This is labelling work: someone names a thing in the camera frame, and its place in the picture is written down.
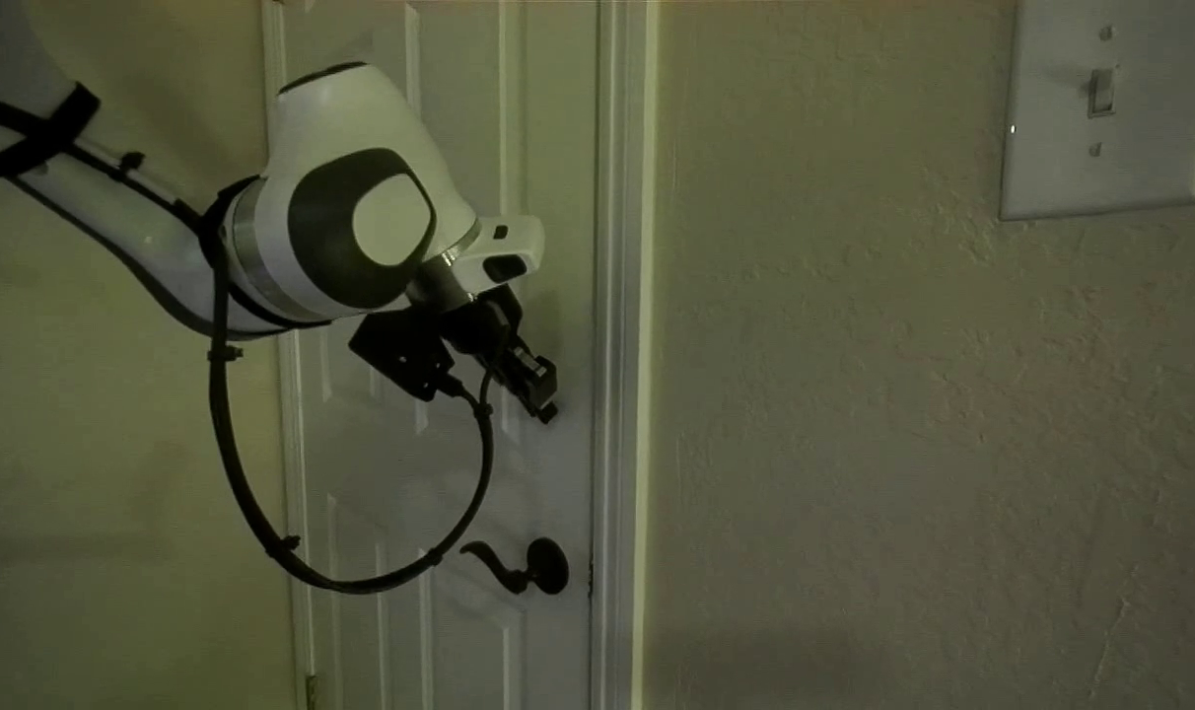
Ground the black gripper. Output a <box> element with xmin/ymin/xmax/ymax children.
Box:
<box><xmin>433</xmin><ymin>280</ymin><xmax>563</xmax><ymax>426</ymax></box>

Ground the white panel door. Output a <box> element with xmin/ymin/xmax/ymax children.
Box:
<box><xmin>262</xmin><ymin>0</ymin><xmax>602</xmax><ymax>710</ymax></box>

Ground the white door frame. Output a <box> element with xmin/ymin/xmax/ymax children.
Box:
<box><xmin>588</xmin><ymin>0</ymin><xmax>665</xmax><ymax>710</ymax></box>

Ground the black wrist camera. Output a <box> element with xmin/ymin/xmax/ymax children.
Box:
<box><xmin>347</xmin><ymin>305</ymin><xmax>467</xmax><ymax>407</ymax></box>

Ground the black lever door handle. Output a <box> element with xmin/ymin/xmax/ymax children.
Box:
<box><xmin>456</xmin><ymin>533</ymin><xmax>576</xmax><ymax>601</ymax></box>

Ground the black looping cable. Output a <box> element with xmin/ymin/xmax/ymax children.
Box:
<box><xmin>200</xmin><ymin>182</ymin><xmax>501</xmax><ymax>601</ymax></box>

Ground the black strap on arm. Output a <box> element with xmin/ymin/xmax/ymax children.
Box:
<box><xmin>0</xmin><ymin>82</ymin><xmax>107</xmax><ymax>185</ymax></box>

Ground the white switch toggle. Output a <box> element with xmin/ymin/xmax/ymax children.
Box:
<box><xmin>1084</xmin><ymin>61</ymin><xmax>1122</xmax><ymax>121</ymax></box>

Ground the white light switch plate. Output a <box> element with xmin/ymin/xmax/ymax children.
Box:
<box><xmin>998</xmin><ymin>0</ymin><xmax>1195</xmax><ymax>226</ymax></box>

